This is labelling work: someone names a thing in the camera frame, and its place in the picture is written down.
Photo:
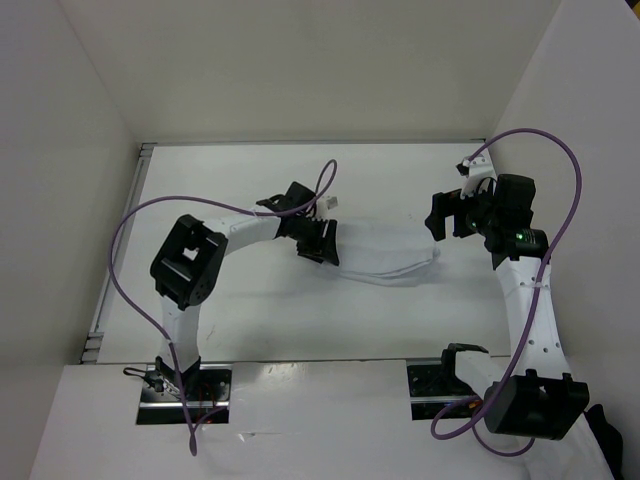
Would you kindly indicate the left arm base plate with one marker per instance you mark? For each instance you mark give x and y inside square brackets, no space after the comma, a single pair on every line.
[208,397]

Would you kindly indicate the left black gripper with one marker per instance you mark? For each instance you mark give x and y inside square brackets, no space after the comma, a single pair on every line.
[321,248]

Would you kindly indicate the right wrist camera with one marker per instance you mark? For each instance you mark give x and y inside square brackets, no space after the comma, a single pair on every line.
[477,172]

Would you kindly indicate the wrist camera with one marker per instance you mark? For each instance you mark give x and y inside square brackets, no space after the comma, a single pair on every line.
[477,172]
[330,202]

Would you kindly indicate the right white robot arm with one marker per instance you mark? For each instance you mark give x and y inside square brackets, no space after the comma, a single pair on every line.
[535,396]

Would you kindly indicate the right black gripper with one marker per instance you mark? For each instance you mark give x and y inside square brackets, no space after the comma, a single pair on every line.
[445,204]

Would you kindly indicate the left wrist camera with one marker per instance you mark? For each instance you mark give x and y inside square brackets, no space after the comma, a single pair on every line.
[330,202]

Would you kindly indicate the white folded cloth pile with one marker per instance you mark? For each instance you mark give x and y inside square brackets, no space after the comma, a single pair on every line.
[576,456]

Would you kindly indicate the white skirt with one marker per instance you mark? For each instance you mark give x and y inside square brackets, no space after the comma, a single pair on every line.
[384,255]

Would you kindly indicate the aluminium table edge rail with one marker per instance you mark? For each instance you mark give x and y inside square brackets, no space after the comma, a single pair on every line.
[94,339]

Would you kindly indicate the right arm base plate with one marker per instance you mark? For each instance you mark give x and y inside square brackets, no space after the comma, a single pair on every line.
[433,385]

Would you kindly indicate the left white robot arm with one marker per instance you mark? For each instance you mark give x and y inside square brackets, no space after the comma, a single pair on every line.
[187,266]

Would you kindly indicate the dark navy cloth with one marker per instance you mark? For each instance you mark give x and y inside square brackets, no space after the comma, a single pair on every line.
[608,438]

